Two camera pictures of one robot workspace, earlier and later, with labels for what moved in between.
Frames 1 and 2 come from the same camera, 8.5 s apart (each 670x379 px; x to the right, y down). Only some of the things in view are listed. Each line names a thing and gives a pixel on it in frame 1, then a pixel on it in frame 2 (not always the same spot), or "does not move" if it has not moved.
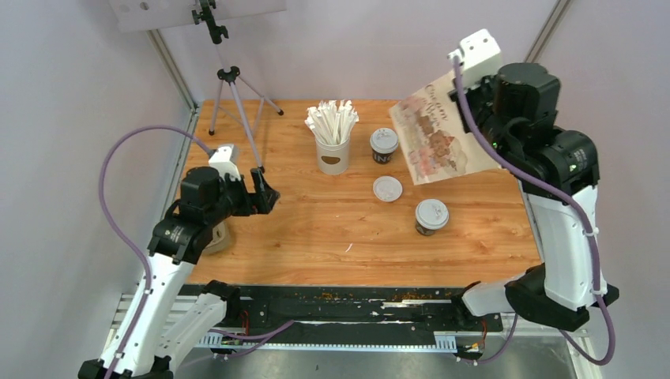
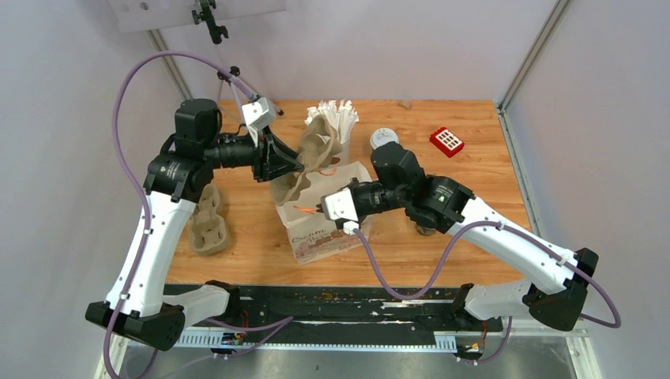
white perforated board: [130, 15] does not move
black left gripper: [265, 196] → [270, 160]
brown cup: [423, 230] does not move
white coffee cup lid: [384, 140] does not move
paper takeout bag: [433, 136] → [314, 237]
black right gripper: [454, 95] → [353, 184]
